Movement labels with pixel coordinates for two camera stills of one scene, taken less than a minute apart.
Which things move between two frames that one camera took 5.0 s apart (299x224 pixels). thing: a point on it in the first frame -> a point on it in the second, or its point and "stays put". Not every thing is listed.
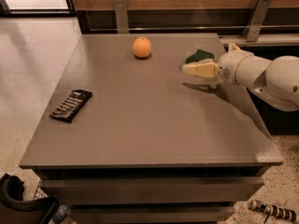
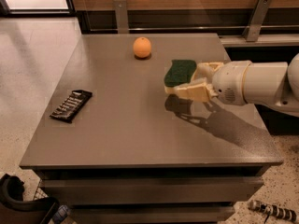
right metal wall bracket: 262,7 stays put
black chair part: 15,210 stays put
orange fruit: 142,47 stays put
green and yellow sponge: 200,56 -> 178,74
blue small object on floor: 62,213 stays put
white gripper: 230,67 -> 229,82
